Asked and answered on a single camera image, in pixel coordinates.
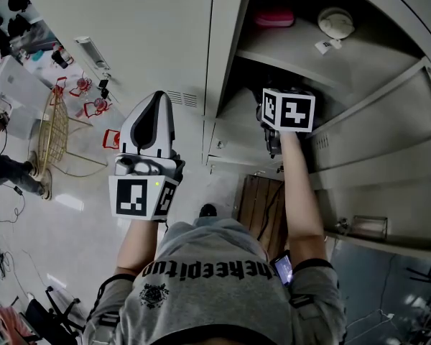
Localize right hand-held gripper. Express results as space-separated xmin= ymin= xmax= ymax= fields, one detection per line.
xmin=256 ymin=87 xmax=316 ymax=158

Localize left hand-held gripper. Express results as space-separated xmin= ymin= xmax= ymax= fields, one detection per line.
xmin=108 ymin=90 xmax=186 ymax=223

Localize grey metal locker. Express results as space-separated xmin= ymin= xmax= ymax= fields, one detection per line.
xmin=16 ymin=0 xmax=431 ymax=262

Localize person's left forearm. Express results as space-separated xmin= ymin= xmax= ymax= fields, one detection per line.
xmin=114 ymin=216 xmax=167 ymax=277

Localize person's right forearm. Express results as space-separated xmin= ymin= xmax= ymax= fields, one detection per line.
xmin=278 ymin=130 xmax=328 ymax=266

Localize black locker keys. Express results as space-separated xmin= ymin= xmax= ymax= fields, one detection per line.
xmin=98 ymin=78 xmax=111 ymax=101

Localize white paper tag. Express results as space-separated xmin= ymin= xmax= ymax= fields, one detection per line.
xmin=315 ymin=38 xmax=343 ymax=55

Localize person's black shoe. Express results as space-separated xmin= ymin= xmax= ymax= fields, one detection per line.
xmin=199 ymin=203 xmax=218 ymax=219

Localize pink zip pouch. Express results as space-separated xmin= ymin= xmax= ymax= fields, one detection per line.
xmin=254 ymin=8 xmax=296 ymax=29

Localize white round cap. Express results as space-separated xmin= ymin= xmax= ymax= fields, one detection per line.
xmin=317 ymin=6 xmax=356 ymax=40

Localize brown wooden panel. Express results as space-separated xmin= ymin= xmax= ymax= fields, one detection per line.
xmin=236 ymin=174 xmax=289 ymax=262

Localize red capped dark bottle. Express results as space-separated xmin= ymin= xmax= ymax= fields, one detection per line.
xmin=51 ymin=45 xmax=75 ymax=70

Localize person's grey printed shirt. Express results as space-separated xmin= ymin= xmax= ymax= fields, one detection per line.
xmin=82 ymin=216 xmax=348 ymax=345

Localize white cardboard box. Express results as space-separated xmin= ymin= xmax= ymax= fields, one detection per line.
xmin=0 ymin=55 xmax=53 ymax=140

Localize black smartphone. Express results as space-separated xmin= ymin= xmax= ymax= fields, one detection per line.
xmin=269 ymin=249 xmax=295 ymax=288

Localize black office chair base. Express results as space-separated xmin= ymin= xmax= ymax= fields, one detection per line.
xmin=24 ymin=285 xmax=84 ymax=339

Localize red wire frame toy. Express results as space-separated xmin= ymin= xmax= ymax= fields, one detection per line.
xmin=83 ymin=98 xmax=113 ymax=119
xmin=103 ymin=129 xmax=121 ymax=150
xmin=69 ymin=76 xmax=93 ymax=98
xmin=52 ymin=76 xmax=68 ymax=97

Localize black floor cable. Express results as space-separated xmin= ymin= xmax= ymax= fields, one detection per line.
xmin=0 ymin=183 xmax=27 ymax=225

